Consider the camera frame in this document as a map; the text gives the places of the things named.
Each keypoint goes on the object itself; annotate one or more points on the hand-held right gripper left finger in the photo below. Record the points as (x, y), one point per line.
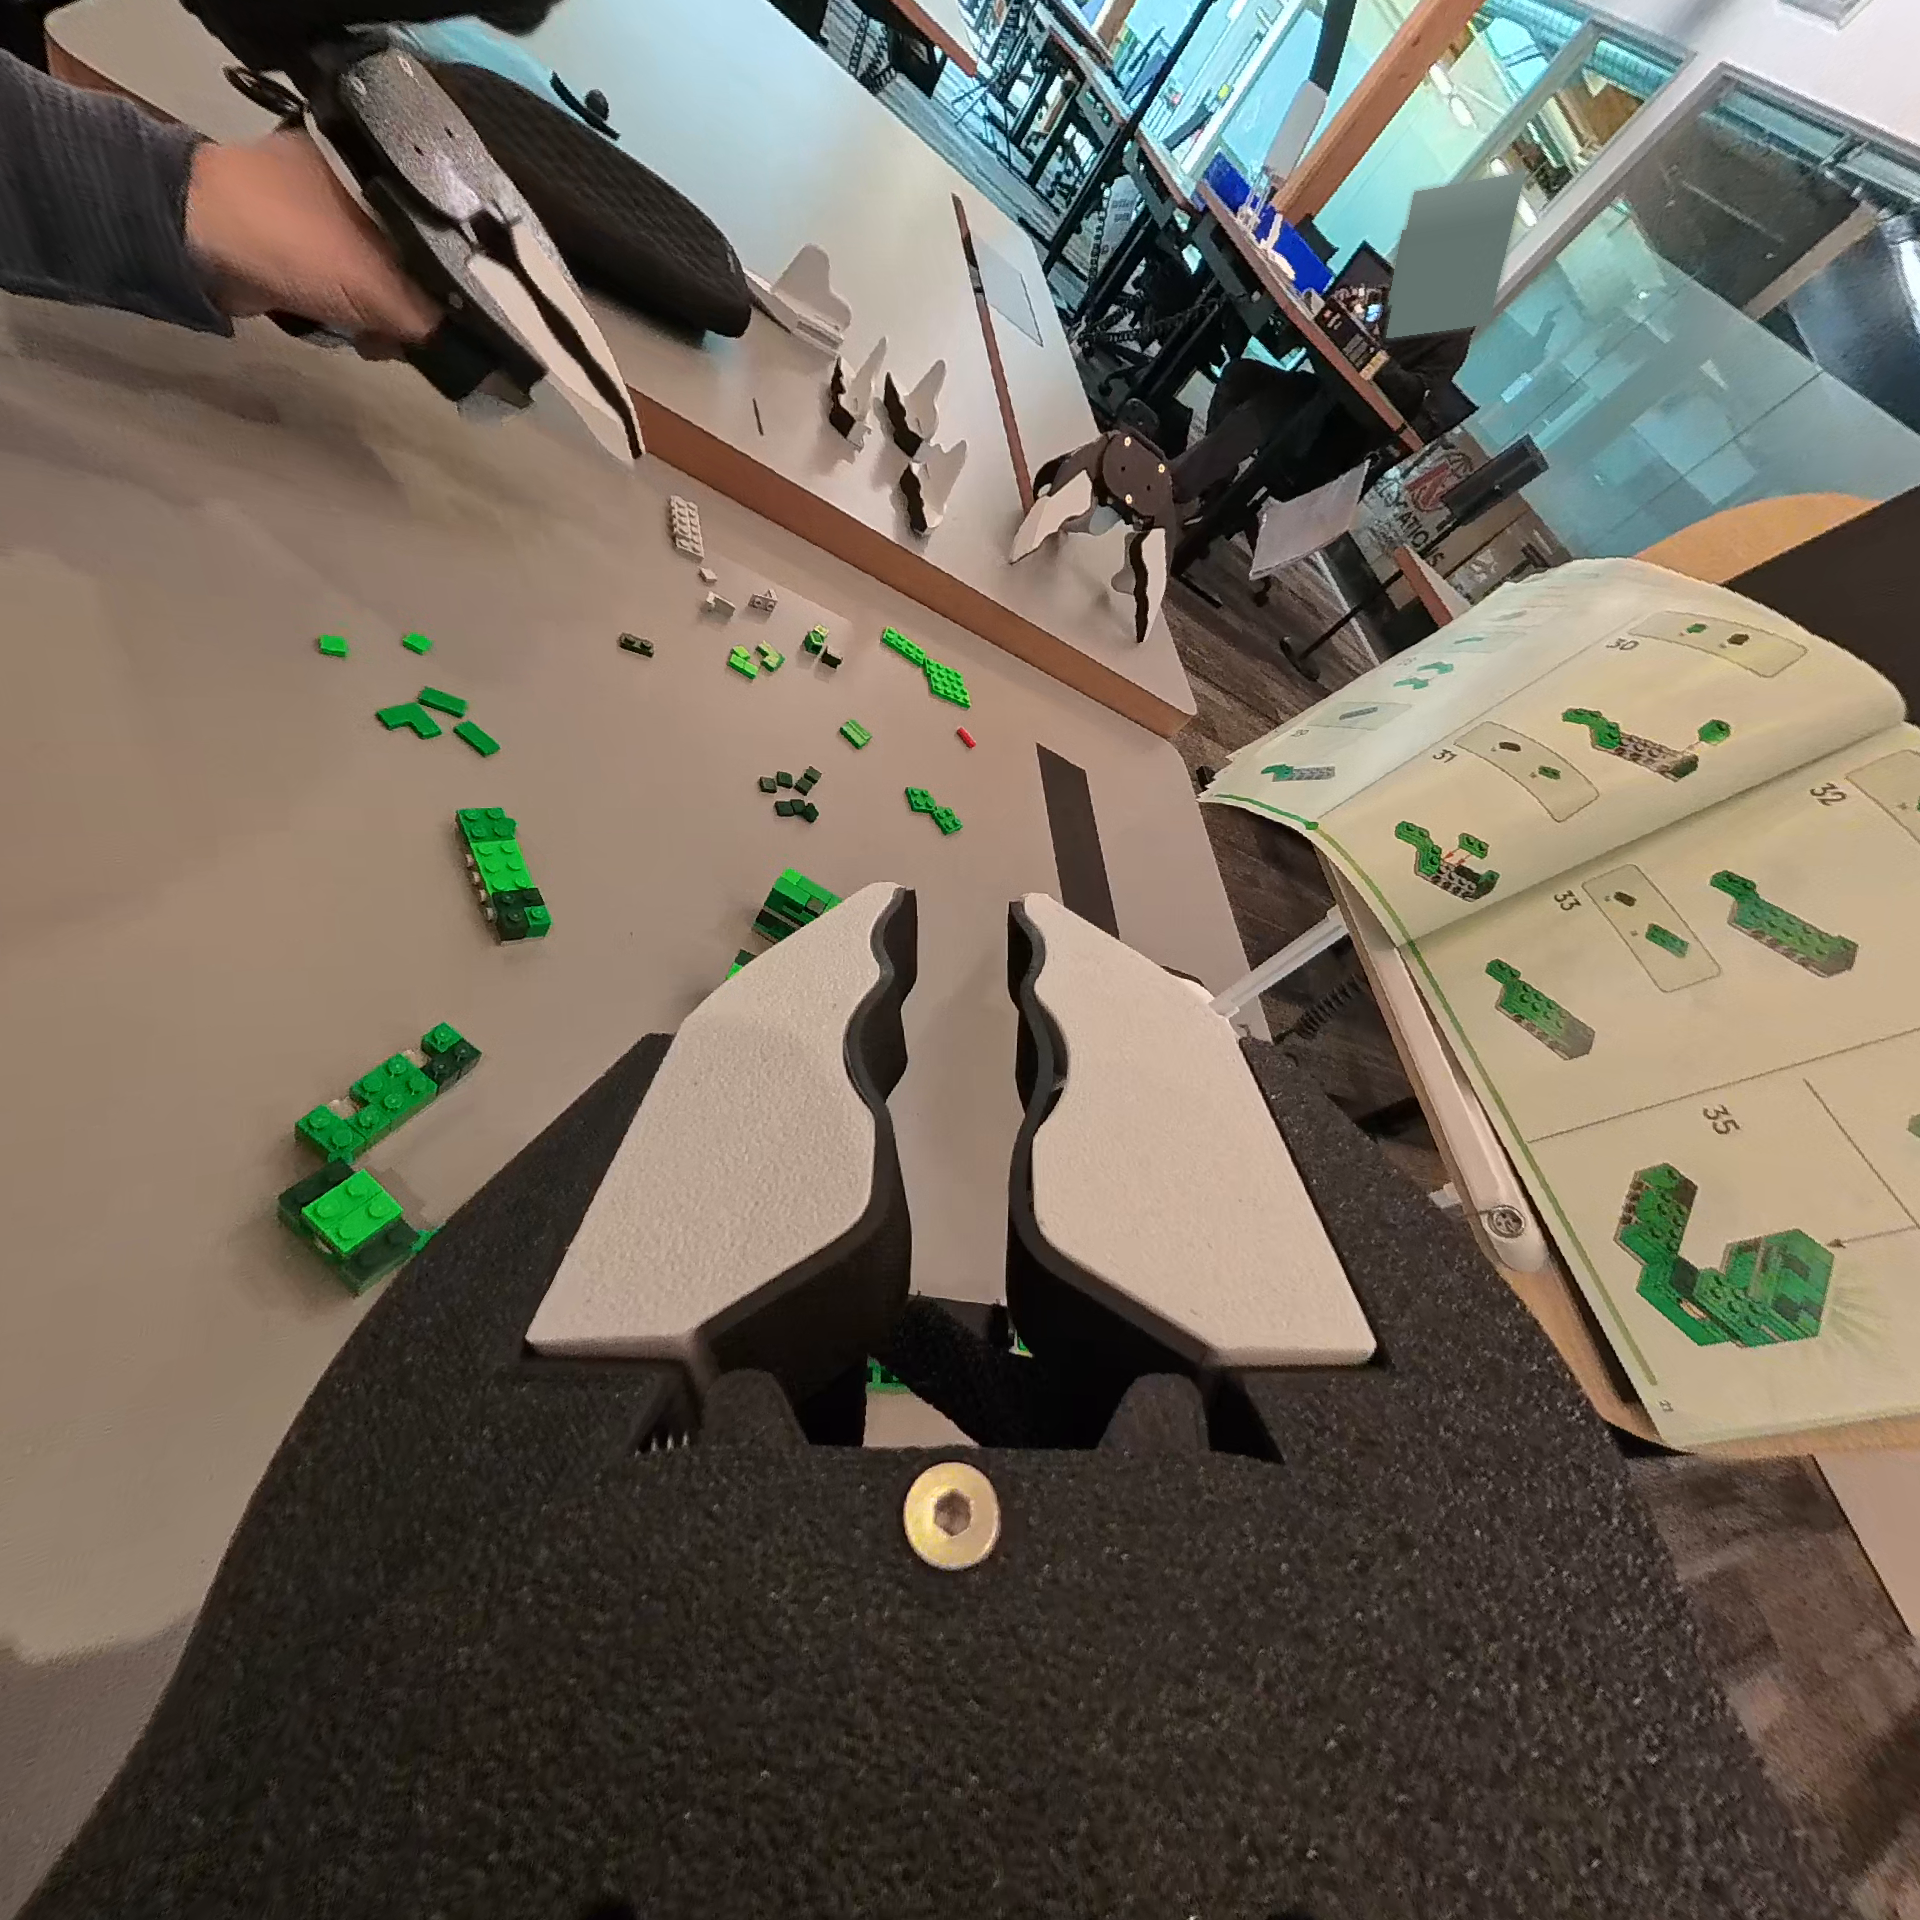
(721, 1171)

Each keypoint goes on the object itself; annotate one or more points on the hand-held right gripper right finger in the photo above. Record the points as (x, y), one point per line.
(1184, 1184)

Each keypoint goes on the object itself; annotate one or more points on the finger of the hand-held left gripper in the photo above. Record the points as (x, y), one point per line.
(579, 323)
(532, 338)

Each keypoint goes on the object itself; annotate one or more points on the long green brick assembly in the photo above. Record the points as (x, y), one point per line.
(503, 870)

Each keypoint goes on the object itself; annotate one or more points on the person's left forearm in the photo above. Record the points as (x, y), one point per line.
(91, 194)

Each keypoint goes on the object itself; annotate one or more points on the grey desk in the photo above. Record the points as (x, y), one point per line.
(224, 900)

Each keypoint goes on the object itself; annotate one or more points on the wooden office desk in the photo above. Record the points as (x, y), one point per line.
(1309, 327)

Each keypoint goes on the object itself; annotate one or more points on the person's left hand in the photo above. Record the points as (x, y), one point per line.
(284, 241)

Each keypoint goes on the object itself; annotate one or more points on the white studded plate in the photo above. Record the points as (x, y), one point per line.
(687, 524)

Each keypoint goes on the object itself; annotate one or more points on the stepped green brick assembly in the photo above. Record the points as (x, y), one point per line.
(788, 909)

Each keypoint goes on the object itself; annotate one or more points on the loose grey finger part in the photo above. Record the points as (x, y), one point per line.
(858, 393)
(914, 408)
(932, 488)

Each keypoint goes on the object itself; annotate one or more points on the white table with wooden edge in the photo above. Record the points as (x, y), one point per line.
(811, 135)

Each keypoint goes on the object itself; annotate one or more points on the white book stand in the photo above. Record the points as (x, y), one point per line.
(1505, 1218)

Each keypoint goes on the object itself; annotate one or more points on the large angled green brick assembly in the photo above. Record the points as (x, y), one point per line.
(360, 1200)

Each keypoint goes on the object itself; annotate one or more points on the green corner tile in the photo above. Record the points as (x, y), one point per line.
(404, 721)

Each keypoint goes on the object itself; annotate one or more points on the green double square plate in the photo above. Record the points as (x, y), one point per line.
(932, 811)

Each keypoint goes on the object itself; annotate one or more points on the grey table hatch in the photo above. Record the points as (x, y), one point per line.
(1022, 292)

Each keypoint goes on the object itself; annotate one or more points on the flat green studded plate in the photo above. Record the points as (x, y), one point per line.
(939, 675)

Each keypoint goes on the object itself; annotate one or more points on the green brick instruction booklet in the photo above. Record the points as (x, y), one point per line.
(1725, 1050)

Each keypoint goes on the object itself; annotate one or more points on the loose gripper jaw assembly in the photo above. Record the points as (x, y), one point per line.
(1128, 476)

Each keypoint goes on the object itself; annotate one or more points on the white paper sheet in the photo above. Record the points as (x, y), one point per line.
(1309, 523)

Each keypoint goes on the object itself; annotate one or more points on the wooden pillar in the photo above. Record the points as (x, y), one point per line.
(1395, 91)

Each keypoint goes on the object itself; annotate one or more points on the white bracket part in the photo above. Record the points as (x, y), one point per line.
(811, 292)

